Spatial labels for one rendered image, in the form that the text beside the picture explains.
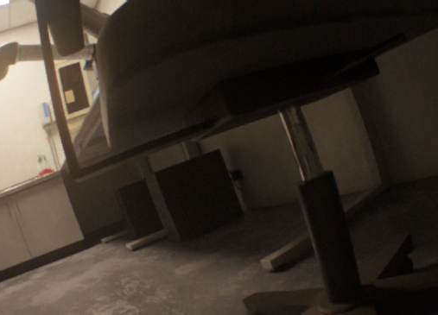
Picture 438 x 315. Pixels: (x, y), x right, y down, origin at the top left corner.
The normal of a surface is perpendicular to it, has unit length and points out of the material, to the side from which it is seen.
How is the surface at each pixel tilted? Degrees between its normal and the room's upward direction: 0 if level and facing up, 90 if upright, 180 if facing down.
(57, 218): 90
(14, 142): 90
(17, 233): 90
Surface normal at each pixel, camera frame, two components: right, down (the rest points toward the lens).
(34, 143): 0.50, -0.17
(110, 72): -0.72, 0.28
